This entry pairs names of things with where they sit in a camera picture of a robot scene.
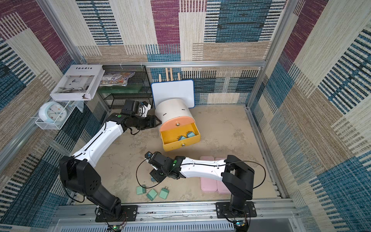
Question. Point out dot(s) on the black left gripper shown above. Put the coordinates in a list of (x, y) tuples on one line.
[(151, 124)]

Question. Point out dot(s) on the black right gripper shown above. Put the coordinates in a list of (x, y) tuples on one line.
[(155, 164)]

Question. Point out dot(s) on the white round drawer cabinet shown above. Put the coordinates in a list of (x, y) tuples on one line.
[(170, 109)]

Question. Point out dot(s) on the yellow drawer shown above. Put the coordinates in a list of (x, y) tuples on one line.
[(170, 137)]

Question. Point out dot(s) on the green plug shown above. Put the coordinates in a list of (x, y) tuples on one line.
[(164, 193), (152, 194), (140, 190)]

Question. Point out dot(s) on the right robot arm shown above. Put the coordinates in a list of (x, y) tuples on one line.
[(236, 175)]

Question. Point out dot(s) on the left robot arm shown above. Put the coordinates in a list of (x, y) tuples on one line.
[(77, 172)]

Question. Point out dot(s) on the blue framed whiteboard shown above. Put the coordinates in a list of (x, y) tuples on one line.
[(183, 89)]

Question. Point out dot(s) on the pink tray left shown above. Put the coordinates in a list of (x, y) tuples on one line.
[(208, 185)]

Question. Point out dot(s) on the pink tray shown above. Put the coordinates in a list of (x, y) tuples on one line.
[(222, 189), (208, 185)]

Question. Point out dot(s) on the colourful snack bag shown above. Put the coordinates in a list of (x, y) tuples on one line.
[(116, 79)]

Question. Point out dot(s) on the pink tray right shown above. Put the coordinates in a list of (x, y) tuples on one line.
[(222, 189)]

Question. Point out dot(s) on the white magazine book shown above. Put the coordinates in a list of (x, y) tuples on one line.
[(80, 83)]

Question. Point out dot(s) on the white alarm clock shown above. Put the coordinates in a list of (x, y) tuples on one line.
[(52, 112)]

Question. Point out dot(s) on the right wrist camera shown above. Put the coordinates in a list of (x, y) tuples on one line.
[(150, 158)]

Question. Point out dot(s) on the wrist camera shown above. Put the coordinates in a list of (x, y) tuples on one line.
[(150, 158), (136, 108)]

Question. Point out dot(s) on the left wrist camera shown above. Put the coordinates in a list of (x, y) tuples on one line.
[(136, 108)]

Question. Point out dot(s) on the black wire shelf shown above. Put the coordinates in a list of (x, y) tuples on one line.
[(138, 86)]

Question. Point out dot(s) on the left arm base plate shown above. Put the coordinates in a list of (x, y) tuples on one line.
[(126, 213)]

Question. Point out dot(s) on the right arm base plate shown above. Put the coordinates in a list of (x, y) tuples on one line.
[(224, 210)]

